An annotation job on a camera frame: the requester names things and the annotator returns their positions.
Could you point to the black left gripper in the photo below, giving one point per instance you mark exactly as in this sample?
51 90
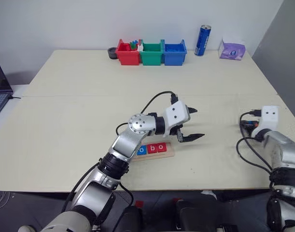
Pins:
179 135

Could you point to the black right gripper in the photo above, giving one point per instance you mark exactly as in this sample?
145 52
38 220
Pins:
248 125

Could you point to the wooden letter tray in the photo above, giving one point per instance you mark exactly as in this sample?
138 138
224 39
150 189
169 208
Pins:
169 152

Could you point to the red letter tile o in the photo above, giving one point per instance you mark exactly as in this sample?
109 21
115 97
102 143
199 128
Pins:
161 148

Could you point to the red letter tile b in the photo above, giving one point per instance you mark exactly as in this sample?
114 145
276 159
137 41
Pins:
152 149

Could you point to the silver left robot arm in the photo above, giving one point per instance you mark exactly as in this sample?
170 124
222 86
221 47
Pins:
128 145

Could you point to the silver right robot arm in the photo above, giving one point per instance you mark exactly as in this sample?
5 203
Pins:
282 145

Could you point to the blue letter tile o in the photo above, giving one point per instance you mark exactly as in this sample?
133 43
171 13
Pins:
142 150

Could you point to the blue plastic bin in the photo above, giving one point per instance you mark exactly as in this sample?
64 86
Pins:
173 58

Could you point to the purple tissue pack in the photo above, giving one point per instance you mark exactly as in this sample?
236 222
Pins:
231 52

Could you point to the green plastic bin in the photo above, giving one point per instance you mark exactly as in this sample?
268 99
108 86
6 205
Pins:
150 58

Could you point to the small red tag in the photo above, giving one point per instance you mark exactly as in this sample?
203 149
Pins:
177 200
138 204

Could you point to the blue drink can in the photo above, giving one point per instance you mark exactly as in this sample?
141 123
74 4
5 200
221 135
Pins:
202 41

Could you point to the red plastic bin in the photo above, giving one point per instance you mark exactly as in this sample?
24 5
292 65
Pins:
128 58

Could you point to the white toy piece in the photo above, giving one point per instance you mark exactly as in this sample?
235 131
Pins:
140 47

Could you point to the dark rounded shape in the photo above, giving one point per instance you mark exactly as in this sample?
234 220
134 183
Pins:
193 217
129 221

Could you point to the green blue toy piece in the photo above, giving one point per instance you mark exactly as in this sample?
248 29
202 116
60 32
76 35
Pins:
133 45

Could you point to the black round holder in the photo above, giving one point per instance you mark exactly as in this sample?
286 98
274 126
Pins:
112 53

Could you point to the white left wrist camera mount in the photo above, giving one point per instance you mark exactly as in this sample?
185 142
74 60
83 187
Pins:
176 113

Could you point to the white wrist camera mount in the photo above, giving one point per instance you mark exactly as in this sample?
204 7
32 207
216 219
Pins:
176 113
269 116

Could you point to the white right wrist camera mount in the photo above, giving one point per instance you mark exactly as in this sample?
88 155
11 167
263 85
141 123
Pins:
269 116

